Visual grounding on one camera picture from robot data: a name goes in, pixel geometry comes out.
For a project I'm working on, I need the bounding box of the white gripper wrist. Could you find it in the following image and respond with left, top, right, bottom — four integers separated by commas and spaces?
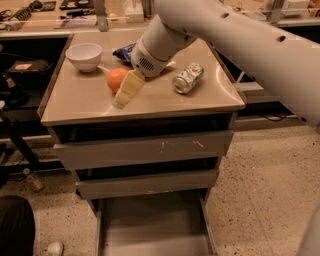
113, 39, 169, 109

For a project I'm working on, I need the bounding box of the orange fruit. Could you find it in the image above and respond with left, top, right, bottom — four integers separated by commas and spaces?
106, 68, 127, 93

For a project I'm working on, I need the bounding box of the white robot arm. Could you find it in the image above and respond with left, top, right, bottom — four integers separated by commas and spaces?
143, 0, 320, 256

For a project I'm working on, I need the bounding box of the top grey drawer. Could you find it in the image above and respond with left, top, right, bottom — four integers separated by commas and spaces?
54, 130, 233, 170

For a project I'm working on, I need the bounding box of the grey drawer cabinet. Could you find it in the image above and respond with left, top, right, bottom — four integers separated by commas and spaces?
36, 27, 247, 256

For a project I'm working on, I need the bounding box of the middle grey drawer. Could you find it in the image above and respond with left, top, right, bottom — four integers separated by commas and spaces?
76, 169, 218, 200

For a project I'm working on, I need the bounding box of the open bottom grey drawer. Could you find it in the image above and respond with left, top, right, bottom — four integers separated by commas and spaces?
94, 191, 218, 256

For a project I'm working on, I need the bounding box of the blue chip bag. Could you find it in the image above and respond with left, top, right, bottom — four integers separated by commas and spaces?
112, 43, 135, 63

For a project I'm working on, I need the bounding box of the white bowl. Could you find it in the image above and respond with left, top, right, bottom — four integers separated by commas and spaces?
65, 43, 102, 72

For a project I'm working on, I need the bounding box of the plastic water bottle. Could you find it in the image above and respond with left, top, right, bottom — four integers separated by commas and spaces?
23, 168, 43, 191

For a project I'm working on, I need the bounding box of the dark trouser leg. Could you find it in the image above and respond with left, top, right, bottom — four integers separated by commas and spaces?
0, 195, 35, 256

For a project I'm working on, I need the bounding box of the white shoe lower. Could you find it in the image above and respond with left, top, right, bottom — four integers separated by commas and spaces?
47, 241, 64, 256

